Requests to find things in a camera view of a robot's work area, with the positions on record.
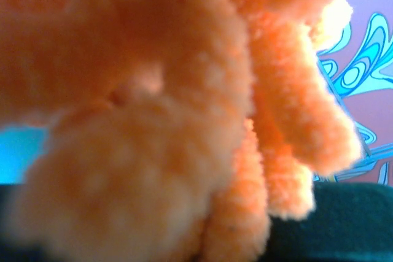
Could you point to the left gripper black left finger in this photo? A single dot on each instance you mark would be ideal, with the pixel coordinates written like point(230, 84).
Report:
point(8, 252)

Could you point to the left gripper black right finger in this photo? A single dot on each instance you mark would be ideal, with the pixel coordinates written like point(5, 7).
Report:
point(352, 222)

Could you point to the orange microfiber duster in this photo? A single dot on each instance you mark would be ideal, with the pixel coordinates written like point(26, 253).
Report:
point(177, 128)

